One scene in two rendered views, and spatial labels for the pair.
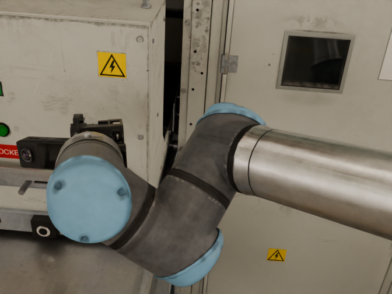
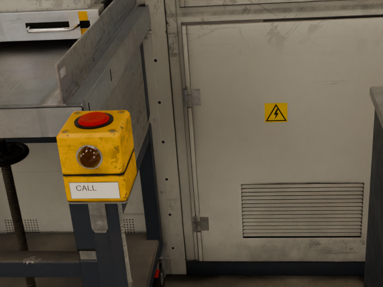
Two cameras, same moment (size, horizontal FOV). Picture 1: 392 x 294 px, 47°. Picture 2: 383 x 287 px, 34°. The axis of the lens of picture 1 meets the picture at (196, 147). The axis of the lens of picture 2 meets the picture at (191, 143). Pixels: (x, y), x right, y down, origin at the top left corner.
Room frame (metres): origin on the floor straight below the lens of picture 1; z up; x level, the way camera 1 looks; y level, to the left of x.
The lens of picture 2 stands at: (-0.42, -0.21, 1.21)
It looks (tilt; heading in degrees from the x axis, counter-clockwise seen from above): 25 degrees down; 5
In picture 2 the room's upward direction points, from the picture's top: 4 degrees counter-clockwise
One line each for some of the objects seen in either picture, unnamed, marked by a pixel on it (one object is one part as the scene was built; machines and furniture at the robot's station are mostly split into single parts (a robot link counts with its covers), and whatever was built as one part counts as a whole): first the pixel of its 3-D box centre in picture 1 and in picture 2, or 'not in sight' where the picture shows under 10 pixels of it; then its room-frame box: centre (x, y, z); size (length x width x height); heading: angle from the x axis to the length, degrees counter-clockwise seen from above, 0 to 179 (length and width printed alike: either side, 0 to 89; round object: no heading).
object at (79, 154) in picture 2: not in sight; (88, 159); (0.26, -0.02, 0.87); 0.03 x 0.01 x 0.03; 88
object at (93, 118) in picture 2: not in sight; (94, 122); (0.31, -0.02, 0.90); 0.04 x 0.04 x 0.02
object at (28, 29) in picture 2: not in sight; (52, 27); (0.81, 0.17, 0.90); 0.11 x 0.05 x 0.01; 88
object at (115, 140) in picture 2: not in sight; (98, 155); (0.31, -0.02, 0.85); 0.08 x 0.08 x 0.10; 88
